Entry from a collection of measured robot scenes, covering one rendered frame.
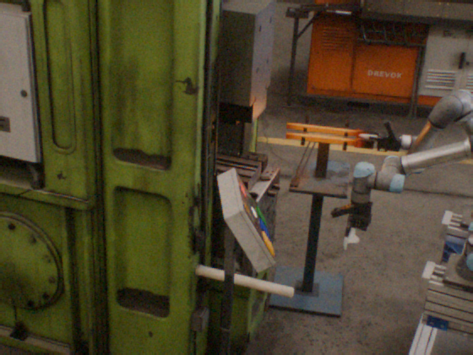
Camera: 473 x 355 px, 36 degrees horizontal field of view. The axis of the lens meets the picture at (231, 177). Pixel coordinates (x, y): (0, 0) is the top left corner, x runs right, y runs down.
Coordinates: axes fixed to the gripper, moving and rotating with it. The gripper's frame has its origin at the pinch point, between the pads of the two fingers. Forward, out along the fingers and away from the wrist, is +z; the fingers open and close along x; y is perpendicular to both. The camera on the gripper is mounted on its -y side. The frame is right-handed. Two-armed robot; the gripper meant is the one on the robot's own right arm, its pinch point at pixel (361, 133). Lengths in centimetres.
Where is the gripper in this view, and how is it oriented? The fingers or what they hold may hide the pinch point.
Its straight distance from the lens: 382.6
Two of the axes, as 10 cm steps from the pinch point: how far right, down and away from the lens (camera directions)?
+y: -0.5, 8.9, 4.6
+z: -9.8, -1.2, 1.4
